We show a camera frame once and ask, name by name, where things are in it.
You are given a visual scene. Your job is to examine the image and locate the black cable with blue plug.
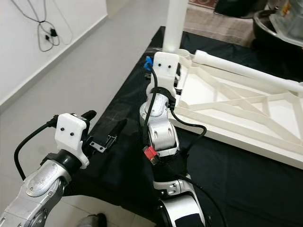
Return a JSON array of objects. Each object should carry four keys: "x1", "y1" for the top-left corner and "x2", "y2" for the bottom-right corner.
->
[{"x1": 143, "y1": 57, "x2": 208, "y2": 157}]

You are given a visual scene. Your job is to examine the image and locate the black cable on wall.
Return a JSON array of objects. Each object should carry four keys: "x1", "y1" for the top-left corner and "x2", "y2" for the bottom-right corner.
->
[{"x1": 9, "y1": 0, "x2": 71, "y2": 52}]

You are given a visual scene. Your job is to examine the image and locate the black plastic bag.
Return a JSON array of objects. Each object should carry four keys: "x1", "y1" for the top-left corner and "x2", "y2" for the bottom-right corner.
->
[{"x1": 214, "y1": 0, "x2": 270, "y2": 19}]

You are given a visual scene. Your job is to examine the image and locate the black wok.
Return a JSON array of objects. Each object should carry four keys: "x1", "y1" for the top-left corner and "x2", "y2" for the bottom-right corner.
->
[{"x1": 253, "y1": 9, "x2": 303, "y2": 52}]

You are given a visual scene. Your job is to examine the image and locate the black tablecloth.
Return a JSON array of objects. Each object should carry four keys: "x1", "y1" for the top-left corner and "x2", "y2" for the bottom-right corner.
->
[{"x1": 64, "y1": 26, "x2": 303, "y2": 227}]

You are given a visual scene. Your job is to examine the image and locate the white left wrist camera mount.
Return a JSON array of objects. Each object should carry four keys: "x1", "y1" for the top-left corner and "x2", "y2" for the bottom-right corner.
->
[{"x1": 54, "y1": 113, "x2": 90, "y2": 170}]

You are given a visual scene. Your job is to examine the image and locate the clear plastic film scrap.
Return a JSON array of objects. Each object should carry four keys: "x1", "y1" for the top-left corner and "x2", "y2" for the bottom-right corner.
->
[{"x1": 142, "y1": 45, "x2": 164, "y2": 53}]

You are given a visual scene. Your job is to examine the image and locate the patterned beige cloth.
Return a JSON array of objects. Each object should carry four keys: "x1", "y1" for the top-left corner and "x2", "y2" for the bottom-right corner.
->
[{"x1": 185, "y1": 2, "x2": 258, "y2": 48}]

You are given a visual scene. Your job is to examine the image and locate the white plastic children table top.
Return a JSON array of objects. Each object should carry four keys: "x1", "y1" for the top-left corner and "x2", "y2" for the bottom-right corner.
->
[{"x1": 173, "y1": 49, "x2": 303, "y2": 170}]

